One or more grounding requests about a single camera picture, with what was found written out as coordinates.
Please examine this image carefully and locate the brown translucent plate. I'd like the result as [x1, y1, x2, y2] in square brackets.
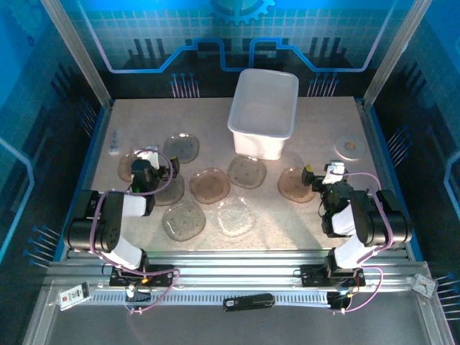
[189, 167, 231, 205]
[118, 149, 156, 183]
[277, 166, 319, 204]

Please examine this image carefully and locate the grey translucent plate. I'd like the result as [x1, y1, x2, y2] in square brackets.
[152, 172, 186, 207]
[161, 199, 206, 242]
[227, 155, 268, 189]
[162, 133, 201, 165]

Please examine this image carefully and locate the white translucent plastic bin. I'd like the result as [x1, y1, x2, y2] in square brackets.
[227, 68, 300, 161]

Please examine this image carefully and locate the clear glass plate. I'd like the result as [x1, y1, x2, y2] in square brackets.
[216, 196, 257, 238]

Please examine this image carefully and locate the white round disc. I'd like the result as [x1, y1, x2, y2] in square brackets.
[333, 134, 367, 160]

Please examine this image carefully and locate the small white blue tube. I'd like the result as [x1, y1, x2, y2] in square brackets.
[109, 129, 121, 156]

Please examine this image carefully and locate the small square clock tag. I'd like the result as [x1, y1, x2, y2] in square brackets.
[411, 273, 439, 298]

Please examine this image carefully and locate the black oblong device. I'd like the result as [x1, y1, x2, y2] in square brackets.
[222, 293, 276, 313]

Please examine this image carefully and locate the white label card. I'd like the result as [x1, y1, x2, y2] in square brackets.
[57, 282, 92, 311]

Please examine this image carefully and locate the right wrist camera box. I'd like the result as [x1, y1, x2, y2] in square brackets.
[322, 160, 355, 198]

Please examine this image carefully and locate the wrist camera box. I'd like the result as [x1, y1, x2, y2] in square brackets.
[129, 145, 162, 180]
[322, 160, 355, 198]

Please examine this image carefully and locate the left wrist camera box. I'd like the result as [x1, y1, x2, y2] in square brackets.
[129, 145, 162, 180]

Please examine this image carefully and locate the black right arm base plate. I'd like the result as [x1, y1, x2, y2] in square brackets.
[300, 264, 367, 288]

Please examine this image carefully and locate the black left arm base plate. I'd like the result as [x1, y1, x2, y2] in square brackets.
[109, 264, 178, 288]

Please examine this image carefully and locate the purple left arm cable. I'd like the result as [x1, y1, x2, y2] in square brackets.
[88, 147, 180, 316]

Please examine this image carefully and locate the black cable connector box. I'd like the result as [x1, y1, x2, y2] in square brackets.
[124, 285, 152, 303]
[326, 290, 355, 312]

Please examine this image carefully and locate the aluminium rail frame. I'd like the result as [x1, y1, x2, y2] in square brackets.
[42, 249, 438, 293]

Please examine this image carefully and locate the grey slotted cable duct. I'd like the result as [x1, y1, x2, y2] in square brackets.
[86, 290, 331, 307]

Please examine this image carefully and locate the aluminium frame post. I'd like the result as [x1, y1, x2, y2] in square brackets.
[38, 0, 113, 109]
[362, 0, 434, 106]

